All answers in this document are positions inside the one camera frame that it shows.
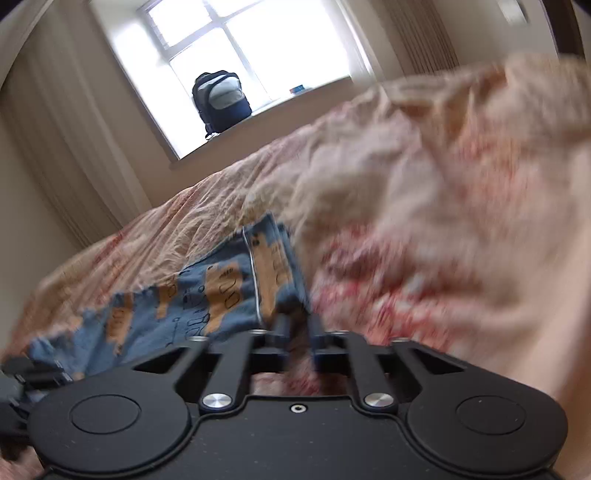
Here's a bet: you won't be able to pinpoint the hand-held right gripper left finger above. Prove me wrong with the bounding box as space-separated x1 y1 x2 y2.
122 314 293 413

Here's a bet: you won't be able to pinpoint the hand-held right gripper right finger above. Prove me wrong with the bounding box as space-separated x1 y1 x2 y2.
308 315 467 413

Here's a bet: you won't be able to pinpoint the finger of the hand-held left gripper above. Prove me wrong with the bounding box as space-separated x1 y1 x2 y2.
4 356 75 393

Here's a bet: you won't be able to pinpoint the blue patterned pants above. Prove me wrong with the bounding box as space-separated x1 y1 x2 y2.
28 212 319 380

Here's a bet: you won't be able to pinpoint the floral pink bed blanket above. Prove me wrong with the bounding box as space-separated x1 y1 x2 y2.
0 51 591 480

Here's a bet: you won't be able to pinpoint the beige pleated curtain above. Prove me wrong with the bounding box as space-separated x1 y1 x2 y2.
382 0 462 80
0 46 154 252

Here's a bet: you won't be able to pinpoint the dark blue grey backpack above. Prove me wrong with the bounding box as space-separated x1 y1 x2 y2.
191 70 253 139

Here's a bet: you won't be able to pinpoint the white framed window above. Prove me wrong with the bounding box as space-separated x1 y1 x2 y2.
88 0 386 162

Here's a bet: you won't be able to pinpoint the dark wooden headboard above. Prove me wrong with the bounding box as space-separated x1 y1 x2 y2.
550 0 583 57

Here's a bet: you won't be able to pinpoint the white wall switch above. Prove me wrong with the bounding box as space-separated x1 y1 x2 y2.
501 0 528 25

